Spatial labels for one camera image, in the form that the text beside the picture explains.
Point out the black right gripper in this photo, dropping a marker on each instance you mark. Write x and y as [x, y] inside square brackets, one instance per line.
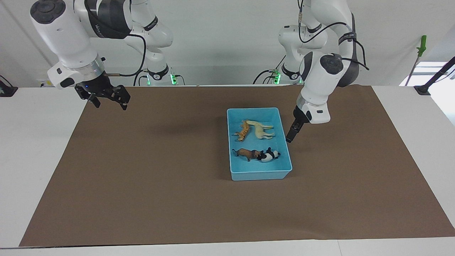
[99, 89]

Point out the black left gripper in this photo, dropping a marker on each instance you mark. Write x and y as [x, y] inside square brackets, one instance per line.
[299, 119]

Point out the black and white panda toy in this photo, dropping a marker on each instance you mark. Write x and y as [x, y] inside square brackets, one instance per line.
[271, 155]

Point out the cream camel toy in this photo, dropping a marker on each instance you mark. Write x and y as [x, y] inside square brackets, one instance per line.
[261, 128]

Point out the orange striped tiger toy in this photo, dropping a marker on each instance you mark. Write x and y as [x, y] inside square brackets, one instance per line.
[243, 132]

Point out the brown lion toy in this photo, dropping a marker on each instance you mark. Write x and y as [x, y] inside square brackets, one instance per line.
[245, 153]

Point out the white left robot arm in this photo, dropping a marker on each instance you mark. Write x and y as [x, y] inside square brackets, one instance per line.
[320, 71]

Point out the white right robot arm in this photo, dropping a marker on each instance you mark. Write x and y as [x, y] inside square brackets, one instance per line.
[71, 35]

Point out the light blue plastic storage box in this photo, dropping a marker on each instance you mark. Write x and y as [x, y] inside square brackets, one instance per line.
[257, 142]

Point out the brown table mat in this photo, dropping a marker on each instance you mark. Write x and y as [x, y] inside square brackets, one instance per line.
[142, 199]

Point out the white wall socket box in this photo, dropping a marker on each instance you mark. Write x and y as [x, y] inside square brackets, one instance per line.
[44, 83]

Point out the black clamp mount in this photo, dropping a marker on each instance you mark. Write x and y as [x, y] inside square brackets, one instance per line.
[6, 90]

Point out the black camera stand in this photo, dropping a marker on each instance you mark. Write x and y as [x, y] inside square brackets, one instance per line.
[432, 80]

